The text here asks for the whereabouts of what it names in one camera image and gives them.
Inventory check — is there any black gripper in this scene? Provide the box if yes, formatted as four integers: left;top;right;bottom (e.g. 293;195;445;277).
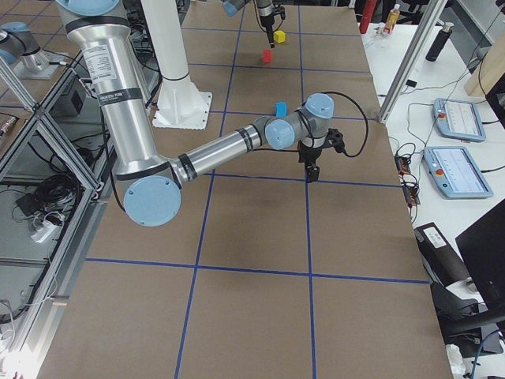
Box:
297;142;323;183
258;10;275;48

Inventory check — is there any red block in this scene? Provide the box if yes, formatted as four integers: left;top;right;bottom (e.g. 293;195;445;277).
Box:
261;49;272;64

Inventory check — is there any blue block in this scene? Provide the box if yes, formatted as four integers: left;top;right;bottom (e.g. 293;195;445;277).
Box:
275;102;288;117

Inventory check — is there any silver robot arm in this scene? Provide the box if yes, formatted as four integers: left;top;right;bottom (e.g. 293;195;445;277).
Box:
58;1;335;227
223;0;275;49

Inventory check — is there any grey robot arm base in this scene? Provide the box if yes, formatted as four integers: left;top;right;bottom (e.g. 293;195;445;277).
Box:
1;21;58;80

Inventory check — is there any yellow block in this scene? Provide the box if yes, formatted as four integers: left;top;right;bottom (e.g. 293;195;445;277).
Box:
274;30;286;44

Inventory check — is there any black power strip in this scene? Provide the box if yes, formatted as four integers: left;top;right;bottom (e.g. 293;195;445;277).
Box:
395;154;420;208

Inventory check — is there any red fire extinguisher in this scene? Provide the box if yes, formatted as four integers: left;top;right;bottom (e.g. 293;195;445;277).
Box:
359;0;376;34

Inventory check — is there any orange drink bottle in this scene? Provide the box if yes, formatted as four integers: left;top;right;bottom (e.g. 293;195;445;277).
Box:
383;4;400;35

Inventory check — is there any lower teach pendant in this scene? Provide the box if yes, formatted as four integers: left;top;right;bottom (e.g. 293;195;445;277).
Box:
423;146;493;199

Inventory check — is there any teach pendant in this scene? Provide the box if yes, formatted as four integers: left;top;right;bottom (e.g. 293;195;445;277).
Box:
423;146;493;199
433;98;486;142

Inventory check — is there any black box with label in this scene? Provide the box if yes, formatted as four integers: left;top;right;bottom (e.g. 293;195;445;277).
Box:
414;223;470;287

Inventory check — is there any upper teach pendant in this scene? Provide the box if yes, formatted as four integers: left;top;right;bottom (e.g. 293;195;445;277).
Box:
433;98;486;142

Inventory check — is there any black water bottle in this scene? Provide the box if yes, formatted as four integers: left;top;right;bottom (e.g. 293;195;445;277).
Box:
425;21;454;62

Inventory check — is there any black monitor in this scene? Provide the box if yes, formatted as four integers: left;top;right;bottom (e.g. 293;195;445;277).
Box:
456;201;505;306

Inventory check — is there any wooden board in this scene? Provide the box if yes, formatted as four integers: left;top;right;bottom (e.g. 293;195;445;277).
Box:
464;34;504;97

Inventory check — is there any white power strip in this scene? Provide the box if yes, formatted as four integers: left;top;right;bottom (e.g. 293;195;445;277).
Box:
31;220;58;243

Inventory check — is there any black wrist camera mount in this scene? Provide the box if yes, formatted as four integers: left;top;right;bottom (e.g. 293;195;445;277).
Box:
327;128;346;154
273;4;286;21

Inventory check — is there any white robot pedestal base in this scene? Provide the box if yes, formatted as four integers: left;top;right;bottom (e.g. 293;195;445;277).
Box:
141;0;212;130

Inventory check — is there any aluminium frame post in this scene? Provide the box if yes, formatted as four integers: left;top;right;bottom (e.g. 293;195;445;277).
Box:
378;0;447;124

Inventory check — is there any aluminium table frame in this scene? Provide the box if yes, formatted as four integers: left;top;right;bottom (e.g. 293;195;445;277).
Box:
1;53;106;355

